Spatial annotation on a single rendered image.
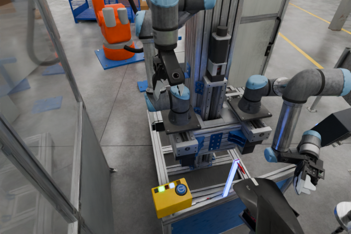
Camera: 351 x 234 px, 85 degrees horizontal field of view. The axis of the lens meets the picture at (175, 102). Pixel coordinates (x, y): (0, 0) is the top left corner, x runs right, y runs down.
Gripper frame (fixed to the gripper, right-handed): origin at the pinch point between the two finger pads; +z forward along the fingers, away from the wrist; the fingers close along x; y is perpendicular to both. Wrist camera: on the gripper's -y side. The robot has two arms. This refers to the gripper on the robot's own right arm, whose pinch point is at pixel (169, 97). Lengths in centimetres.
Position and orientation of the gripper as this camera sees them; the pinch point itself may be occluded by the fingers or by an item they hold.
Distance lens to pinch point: 70.0
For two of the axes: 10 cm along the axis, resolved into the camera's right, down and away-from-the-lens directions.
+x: -9.4, 2.1, -2.5
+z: 0.0, 7.8, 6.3
